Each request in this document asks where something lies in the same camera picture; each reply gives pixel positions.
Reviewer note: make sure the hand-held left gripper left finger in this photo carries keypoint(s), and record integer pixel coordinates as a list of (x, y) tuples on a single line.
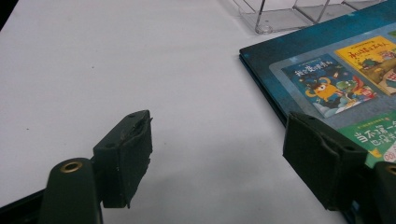
[(124, 155)]

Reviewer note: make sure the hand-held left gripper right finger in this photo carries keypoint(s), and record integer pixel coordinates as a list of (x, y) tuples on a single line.
[(317, 158)]

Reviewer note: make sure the dark blue picture book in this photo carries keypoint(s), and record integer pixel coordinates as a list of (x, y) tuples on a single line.
[(274, 49)]

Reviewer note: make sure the clear acrylic book rack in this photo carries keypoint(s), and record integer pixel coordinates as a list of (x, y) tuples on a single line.
[(280, 18)]

